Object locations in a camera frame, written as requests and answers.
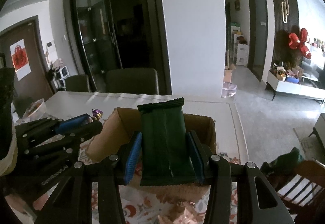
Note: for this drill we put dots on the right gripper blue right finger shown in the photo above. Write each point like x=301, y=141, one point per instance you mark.
x=198, y=157

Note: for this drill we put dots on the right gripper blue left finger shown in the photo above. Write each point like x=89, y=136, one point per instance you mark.
x=132, y=155

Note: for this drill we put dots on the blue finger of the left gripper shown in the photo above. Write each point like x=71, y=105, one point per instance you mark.
x=74, y=123

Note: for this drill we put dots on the dark green snack packet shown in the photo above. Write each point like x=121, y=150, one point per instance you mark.
x=165, y=147

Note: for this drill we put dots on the orange beige snack bag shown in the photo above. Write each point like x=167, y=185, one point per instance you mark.
x=182, y=213

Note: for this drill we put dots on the brown cardboard box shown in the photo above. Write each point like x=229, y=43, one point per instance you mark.
x=123, y=122

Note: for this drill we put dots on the dark dining chair left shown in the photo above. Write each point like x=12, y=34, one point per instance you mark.
x=78, y=83

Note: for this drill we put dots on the dark dining chair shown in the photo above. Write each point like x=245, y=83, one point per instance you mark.
x=78, y=83
x=133, y=81

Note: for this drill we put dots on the patterned table mat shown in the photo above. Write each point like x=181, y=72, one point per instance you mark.
x=143, y=207

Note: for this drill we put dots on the white basket bowl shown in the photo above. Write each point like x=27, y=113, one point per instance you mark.
x=36, y=110

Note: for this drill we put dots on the dark dining chair right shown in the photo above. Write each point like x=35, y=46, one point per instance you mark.
x=133, y=81

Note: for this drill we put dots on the clear plastic stool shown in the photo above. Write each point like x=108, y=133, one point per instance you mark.
x=229, y=89

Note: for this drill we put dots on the red fu poster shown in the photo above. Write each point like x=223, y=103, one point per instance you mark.
x=20, y=59

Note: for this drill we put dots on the wooden chair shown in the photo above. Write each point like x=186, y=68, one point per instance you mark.
x=301, y=188

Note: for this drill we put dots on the dark glass sliding doors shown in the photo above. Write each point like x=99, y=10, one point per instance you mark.
x=107, y=35

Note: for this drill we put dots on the white storage drawers hallway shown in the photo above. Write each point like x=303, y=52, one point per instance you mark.
x=238, y=46

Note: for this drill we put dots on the white low tv cabinet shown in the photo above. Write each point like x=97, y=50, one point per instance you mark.
x=293, y=89

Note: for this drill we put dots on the dark hallway door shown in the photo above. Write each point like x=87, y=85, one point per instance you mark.
x=258, y=36

